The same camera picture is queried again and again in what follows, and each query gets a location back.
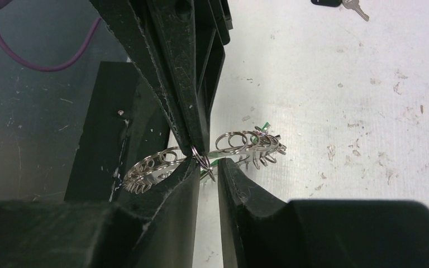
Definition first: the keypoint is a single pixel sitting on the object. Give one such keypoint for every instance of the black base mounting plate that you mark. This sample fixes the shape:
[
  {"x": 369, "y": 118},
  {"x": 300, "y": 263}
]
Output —
[{"x": 124, "y": 124}]

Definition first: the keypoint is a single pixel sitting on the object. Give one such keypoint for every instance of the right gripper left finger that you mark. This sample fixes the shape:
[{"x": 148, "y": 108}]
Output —
[{"x": 155, "y": 229}]

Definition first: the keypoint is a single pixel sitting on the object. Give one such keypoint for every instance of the metal disc with keyrings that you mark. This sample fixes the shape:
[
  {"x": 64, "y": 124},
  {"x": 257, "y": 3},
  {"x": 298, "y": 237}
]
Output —
[{"x": 155, "y": 168}]

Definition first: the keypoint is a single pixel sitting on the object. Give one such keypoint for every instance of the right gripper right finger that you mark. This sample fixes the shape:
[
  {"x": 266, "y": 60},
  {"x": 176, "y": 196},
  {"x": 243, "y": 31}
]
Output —
[{"x": 260, "y": 230}]

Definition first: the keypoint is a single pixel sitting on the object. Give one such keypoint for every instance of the key with green tag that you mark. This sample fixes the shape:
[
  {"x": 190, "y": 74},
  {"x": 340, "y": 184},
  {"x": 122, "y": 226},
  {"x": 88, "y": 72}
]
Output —
[{"x": 256, "y": 148}]

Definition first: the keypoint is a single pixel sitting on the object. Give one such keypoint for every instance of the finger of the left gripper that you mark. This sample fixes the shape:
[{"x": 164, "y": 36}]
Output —
[
  {"x": 131, "y": 23},
  {"x": 191, "y": 37}
]

